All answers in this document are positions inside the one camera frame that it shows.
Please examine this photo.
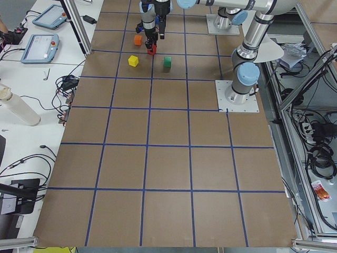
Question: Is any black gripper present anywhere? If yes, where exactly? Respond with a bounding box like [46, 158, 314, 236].
[154, 0, 171, 16]
[135, 15, 166, 52]

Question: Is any red wooden block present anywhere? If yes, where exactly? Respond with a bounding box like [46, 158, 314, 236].
[147, 45, 157, 55]

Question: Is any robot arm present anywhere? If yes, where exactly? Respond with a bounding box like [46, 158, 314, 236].
[135, 1, 158, 55]
[177, 1, 298, 105]

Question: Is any orange wooden block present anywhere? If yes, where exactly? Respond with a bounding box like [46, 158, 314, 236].
[134, 35, 143, 46]

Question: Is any green wooden block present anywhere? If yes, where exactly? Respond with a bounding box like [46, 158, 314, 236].
[163, 56, 172, 68]

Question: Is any yellow wooden block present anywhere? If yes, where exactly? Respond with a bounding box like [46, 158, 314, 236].
[128, 55, 139, 67]

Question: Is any black power adapter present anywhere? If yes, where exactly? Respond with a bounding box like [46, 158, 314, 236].
[82, 15, 97, 24]

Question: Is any far teach pendant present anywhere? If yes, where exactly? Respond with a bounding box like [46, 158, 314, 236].
[32, 4, 67, 30]

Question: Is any teach pendant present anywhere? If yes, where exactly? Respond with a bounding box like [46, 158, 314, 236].
[21, 34, 60, 64]
[32, 4, 67, 30]

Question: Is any near teach pendant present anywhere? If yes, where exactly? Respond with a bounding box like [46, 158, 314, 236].
[21, 34, 60, 64]

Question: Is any white bottle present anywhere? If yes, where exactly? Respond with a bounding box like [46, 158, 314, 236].
[1, 83, 41, 126]

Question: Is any black laptop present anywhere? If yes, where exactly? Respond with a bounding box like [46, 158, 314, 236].
[0, 135, 6, 164]

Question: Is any red snack packet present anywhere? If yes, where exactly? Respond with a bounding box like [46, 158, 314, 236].
[311, 180, 331, 201]

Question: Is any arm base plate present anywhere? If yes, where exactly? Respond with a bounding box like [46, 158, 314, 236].
[215, 80, 260, 113]
[206, 14, 240, 36]

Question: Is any aluminium frame post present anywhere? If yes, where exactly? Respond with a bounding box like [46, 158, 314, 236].
[60, 0, 92, 55]

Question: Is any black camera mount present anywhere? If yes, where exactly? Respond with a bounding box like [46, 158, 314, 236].
[1, 179, 40, 215]

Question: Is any black cable bundle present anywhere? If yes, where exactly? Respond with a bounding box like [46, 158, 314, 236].
[306, 144, 335, 181]

